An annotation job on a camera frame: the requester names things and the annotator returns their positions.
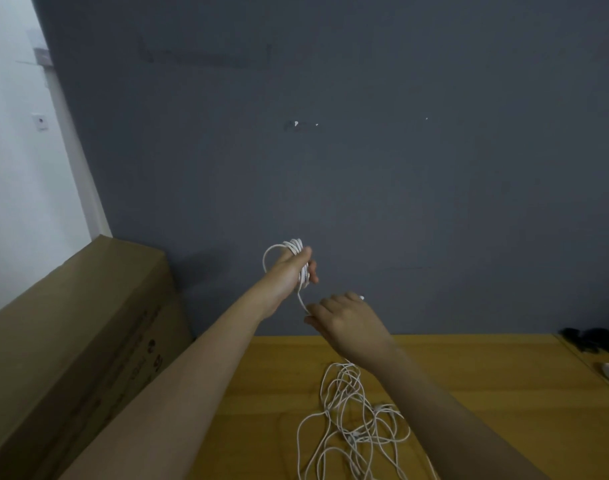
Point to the small grey wall bracket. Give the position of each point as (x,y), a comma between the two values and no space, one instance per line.
(42,57)

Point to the person's right hand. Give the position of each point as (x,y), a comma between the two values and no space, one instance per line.
(352,330)

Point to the white wall switch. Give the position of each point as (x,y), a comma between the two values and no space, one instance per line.
(40,123)

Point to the person's right forearm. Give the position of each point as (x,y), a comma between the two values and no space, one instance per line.
(454,425)

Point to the plain brown cardboard box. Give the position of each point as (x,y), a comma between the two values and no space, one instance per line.
(70,355)

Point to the person's left forearm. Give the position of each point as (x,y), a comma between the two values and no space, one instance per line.
(160,405)

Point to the person's left hand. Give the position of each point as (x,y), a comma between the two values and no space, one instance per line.
(284,277)

